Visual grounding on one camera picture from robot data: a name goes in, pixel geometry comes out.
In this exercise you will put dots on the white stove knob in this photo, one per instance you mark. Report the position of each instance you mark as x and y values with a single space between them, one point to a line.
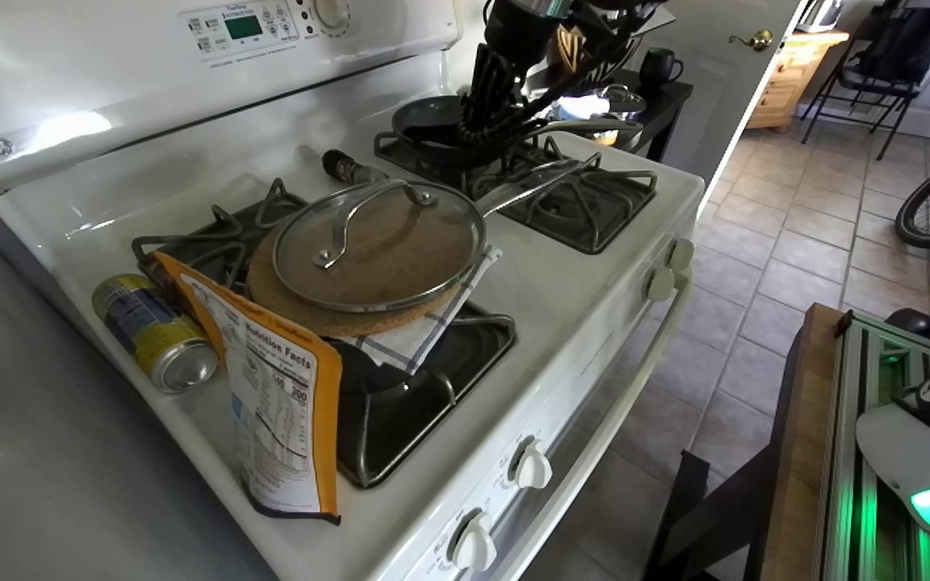
681 251
473 542
530 464
661 285

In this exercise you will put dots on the orange and white snack bag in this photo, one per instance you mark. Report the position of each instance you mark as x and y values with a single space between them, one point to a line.
273 407

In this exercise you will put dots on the black cast iron stove grate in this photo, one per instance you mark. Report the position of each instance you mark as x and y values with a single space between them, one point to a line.
582 212
401 414
210 242
487 168

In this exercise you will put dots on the black stand leg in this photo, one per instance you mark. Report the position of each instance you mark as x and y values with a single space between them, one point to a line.
691 526

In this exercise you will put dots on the shiny foil wrap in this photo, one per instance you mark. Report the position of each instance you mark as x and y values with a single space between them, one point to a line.
611 108

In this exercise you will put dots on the small glass shaker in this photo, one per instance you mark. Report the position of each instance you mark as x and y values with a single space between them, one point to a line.
351 164

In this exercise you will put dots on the glass pan lid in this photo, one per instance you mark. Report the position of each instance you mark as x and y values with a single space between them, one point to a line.
380 251

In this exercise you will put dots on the black metal chair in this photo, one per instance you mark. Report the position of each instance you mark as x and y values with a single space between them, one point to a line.
874 75

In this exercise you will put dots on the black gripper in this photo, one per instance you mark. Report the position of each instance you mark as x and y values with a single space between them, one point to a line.
502 70

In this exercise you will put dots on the yellow and blue can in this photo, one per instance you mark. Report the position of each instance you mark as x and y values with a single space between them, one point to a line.
159 333

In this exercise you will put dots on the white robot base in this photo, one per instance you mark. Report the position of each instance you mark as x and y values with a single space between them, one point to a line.
917 439

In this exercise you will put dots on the wooden table board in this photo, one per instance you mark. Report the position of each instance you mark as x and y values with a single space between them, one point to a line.
804 453

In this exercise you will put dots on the round cork trivet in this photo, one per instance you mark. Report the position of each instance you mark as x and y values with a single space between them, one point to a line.
300 311

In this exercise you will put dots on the aluminium frame with green light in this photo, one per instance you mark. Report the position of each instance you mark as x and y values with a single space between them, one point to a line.
865 517

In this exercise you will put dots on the white gas stove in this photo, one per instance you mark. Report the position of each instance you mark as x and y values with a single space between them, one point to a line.
563 290

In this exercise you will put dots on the wooden dresser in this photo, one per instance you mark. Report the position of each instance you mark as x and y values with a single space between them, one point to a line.
799 83

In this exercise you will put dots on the white stove control dial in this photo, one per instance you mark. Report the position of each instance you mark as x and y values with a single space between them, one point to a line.
332 14

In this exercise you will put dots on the black mug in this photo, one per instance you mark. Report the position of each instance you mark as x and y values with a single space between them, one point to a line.
661 70

